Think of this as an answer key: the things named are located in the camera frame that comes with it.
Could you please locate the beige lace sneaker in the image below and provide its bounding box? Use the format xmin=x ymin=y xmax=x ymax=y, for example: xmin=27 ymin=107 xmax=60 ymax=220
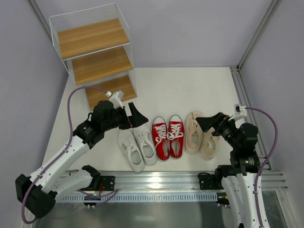
xmin=184 ymin=111 xmax=204 ymax=155
xmin=199 ymin=128 xmax=219 ymax=161

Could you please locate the red sneaker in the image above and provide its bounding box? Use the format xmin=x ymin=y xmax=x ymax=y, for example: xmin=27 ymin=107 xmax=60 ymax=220
xmin=152 ymin=116 xmax=170 ymax=162
xmin=167 ymin=114 xmax=184 ymax=159

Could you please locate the white sneaker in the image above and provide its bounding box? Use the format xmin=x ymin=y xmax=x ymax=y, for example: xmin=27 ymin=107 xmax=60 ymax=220
xmin=118 ymin=130 xmax=145 ymax=173
xmin=133 ymin=124 xmax=157 ymax=166

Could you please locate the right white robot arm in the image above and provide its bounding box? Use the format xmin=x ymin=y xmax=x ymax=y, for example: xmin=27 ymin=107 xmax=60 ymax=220
xmin=196 ymin=113 xmax=270 ymax=228

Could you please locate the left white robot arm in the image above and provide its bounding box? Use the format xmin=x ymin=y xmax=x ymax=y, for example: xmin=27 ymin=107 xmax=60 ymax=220
xmin=15 ymin=101 xmax=148 ymax=223

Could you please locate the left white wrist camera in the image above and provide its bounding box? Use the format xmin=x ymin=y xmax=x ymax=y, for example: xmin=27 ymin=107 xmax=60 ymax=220
xmin=105 ymin=90 xmax=124 ymax=108

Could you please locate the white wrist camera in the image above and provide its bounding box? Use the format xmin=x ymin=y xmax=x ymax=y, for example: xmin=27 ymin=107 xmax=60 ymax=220
xmin=105 ymin=90 xmax=124 ymax=108
xmin=231 ymin=104 xmax=247 ymax=121

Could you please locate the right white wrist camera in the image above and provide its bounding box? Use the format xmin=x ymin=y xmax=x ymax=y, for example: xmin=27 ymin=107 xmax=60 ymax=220
xmin=231 ymin=104 xmax=247 ymax=121

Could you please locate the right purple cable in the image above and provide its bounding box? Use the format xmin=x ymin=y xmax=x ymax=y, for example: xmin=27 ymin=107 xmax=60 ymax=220
xmin=245 ymin=107 xmax=278 ymax=228

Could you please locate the purple cable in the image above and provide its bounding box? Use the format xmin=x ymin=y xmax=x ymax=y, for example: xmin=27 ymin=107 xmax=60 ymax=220
xmin=20 ymin=86 xmax=119 ymax=224
xmin=245 ymin=107 xmax=278 ymax=228

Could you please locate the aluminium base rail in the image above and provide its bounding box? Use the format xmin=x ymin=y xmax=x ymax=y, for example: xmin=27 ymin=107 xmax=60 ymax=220
xmin=100 ymin=171 xmax=288 ymax=191

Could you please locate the grey slotted cable duct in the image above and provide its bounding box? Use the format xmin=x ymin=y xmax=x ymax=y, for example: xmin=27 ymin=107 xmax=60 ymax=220
xmin=59 ymin=191 xmax=218 ymax=203

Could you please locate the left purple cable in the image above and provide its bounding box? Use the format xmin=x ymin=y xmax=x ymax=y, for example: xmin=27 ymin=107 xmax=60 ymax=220
xmin=20 ymin=86 xmax=119 ymax=224

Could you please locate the left aluminium frame post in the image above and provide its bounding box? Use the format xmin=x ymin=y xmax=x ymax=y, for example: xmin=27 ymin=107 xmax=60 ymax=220
xmin=27 ymin=0 xmax=52 ymax=42

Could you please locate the aluminium frame post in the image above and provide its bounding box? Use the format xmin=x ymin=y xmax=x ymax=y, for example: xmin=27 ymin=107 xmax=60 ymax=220
xmin=27 ymin=0 xmax=52 ymax=42
xmin=237 ymin=0 xmax=281 ymax=71

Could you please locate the right aluminium frame post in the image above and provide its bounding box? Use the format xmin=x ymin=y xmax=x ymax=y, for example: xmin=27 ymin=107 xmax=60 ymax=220
xmin=237 ymin=0 xmax=281 ymax=71

